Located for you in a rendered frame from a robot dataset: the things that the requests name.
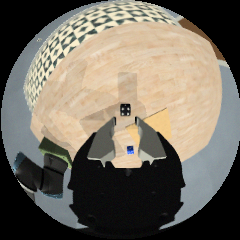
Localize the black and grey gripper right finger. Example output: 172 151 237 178
135 116 186 188

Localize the black die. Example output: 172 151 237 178
120 104 131 116

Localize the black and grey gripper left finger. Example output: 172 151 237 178
67 116 116 190

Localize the tan square mat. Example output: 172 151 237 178
125 108 172 147

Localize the blue die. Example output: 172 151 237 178
127 146 134 154

